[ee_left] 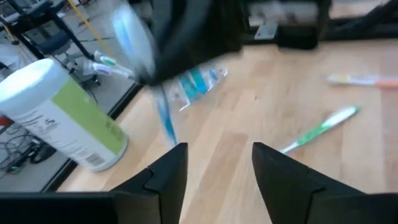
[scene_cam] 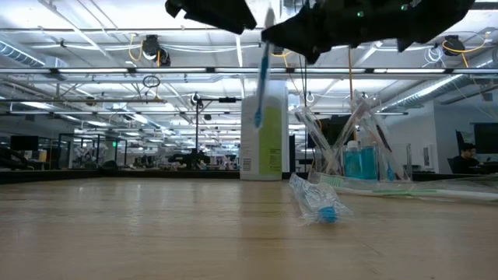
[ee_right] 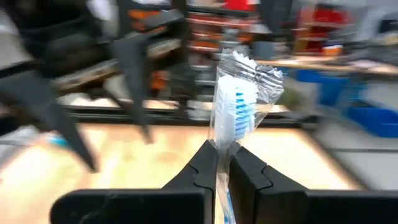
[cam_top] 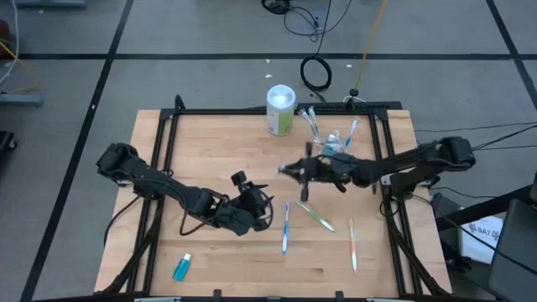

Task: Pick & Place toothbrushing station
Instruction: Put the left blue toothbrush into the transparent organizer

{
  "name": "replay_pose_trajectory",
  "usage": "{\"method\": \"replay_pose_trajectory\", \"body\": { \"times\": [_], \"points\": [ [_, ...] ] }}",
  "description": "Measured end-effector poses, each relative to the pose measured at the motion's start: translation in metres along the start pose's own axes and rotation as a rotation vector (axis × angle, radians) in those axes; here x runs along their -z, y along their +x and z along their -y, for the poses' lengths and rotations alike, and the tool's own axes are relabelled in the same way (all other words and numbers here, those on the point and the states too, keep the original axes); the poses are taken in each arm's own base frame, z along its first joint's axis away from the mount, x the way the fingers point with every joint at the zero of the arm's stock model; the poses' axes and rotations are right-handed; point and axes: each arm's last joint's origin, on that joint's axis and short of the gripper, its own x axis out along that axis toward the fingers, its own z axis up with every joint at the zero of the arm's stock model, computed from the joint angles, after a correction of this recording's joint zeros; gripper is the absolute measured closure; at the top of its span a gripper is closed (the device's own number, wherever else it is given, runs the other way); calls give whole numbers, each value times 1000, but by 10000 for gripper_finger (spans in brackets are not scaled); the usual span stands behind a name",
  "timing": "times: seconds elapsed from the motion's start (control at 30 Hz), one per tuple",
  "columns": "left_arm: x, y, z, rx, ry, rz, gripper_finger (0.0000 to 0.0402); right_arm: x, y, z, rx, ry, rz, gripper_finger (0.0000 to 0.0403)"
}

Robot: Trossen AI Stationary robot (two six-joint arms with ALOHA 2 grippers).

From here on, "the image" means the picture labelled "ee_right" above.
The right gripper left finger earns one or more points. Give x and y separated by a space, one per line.
174 205

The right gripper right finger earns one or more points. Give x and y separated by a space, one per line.
280 205

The blue toothbrush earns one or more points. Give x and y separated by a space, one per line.
236 102
57 141

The blue plastic storage bin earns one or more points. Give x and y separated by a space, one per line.
373 121

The shelf rack with orange bins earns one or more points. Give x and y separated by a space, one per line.
205 25

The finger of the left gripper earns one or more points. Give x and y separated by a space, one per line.
133 77
40 102

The black aluminium table frame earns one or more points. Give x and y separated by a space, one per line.
289 119

